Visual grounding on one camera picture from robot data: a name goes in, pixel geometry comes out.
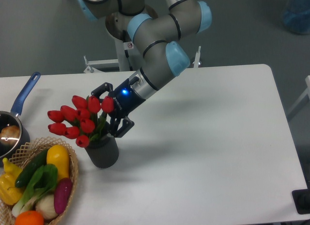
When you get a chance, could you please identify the blue-handled saucepan with lid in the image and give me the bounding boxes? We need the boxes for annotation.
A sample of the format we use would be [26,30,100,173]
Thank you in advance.
[0,72,41,160]

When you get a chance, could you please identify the green bok choy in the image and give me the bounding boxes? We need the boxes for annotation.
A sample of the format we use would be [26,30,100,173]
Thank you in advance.
[12,164,58,217]

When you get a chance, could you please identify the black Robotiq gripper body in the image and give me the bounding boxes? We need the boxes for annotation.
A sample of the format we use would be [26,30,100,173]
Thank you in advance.
[110,79,145,121]

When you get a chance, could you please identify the blue bag on floor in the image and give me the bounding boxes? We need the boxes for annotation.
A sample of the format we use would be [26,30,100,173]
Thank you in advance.
[281,0,310,35]

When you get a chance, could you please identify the white furniture leg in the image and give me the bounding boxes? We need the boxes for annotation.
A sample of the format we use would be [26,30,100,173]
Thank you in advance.
[286,76,310,122]

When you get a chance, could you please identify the black device at table edge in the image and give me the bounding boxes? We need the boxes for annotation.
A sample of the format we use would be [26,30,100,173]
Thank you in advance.
[292,189,310,214]

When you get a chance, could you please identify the orange fruit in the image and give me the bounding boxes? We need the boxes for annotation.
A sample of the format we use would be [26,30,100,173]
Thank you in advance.
[15,210,44,225]

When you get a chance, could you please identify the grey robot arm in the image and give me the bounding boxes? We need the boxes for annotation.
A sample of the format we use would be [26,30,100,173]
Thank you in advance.
[78,0,212,137]

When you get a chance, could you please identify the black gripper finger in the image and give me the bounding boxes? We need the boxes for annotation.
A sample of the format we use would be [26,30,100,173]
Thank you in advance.
[108,116,135,138]
[91,82,114,100]

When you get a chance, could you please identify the purple eggplant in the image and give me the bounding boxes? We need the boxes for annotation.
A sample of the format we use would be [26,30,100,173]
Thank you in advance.
[54,178,73,214]

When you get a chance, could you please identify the green cucumber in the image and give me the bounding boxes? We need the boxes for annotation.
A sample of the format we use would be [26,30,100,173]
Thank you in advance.
[15,149,49,188]

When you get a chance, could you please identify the red tulip bouquet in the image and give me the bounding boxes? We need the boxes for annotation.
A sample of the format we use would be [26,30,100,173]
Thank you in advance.
[47,95,114,148]

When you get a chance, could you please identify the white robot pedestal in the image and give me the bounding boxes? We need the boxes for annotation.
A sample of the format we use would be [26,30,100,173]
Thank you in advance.
[83,6,203,74]

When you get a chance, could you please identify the yellow bell pepper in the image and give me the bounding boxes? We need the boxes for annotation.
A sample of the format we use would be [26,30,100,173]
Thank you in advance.
[0,158,24,206]

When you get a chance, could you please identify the white garlic bulb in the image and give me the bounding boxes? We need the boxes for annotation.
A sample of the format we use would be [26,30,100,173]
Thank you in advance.
[35,194,58,220]

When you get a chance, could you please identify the black cable on pedestal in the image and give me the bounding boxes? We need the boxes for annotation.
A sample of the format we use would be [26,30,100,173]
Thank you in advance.
[122,30,133,71]

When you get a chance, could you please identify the dark grey ribbed vase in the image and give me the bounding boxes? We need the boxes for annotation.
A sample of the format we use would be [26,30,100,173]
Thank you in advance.
[85,133,119,169]

